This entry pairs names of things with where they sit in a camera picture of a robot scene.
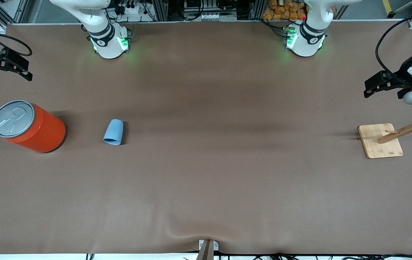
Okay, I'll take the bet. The light blue plastic cup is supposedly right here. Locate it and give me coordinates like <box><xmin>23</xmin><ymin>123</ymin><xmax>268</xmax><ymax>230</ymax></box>
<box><xmin>103</xmin><ymin>119</ymin><xmax>124</xmax><ymax>146</ymax></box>

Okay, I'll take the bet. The wooden cup rack with base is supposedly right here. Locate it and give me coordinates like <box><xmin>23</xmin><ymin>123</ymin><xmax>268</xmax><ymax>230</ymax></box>
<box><xmin>357</xmin><ymin>104</ymin><xmax>412</xmax><ymax>159</ymax></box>

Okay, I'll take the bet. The orange can with silver lid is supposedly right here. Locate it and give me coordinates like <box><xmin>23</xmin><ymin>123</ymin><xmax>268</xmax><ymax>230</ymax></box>
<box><xmin>0</xmin><ymin>100</ymin><xmax>66</xmax><ymax>153</ymax></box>

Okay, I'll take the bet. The orange snack packets pile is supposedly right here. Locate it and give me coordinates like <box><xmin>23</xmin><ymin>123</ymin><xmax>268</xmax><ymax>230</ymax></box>
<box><xmin>263</xmin><ymin>0</ymin><xmax>307</xmax><ymax>21</ymax></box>

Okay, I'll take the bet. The white power strip with plugs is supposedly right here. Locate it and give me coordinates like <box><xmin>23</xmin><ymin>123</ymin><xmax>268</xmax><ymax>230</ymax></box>
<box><xmin>118</xmin><ymin>2</ymin><xmax>142</xmax><ymax>16</ymax></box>

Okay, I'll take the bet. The long white power strip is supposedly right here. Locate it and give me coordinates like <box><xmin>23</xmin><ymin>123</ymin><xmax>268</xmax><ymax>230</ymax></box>
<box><xmin>200</xmin><ymin>13</ymin><xmax>237</xmax><ymax>21</ymax></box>

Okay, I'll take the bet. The brown table mat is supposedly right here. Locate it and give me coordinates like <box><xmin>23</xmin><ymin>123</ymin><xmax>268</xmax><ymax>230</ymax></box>
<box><xmin>0</xmin><ymin>20</ymin><xmax>412</xmax><ymax>255</ymax></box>

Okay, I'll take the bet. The aluminium frame post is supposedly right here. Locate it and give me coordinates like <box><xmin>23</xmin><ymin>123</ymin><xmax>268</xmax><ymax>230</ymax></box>
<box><xmin>152</xmin><ymin>0</ymin><xmax>169</xmax><ymax>21</ymax></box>

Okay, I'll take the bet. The metal clamp bracket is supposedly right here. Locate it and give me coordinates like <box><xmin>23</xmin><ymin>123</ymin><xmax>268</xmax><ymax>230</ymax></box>
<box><xmin>199</xmin><ymin>239</ymin><xmax>219</xmax><ymax>252</ymax></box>

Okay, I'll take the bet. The brown camera post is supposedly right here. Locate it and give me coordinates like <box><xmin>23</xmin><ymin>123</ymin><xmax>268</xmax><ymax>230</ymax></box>
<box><xmin>196</xmin><ymin>240</ymin><xmax>214</xmax><ymax>260</ymax></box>

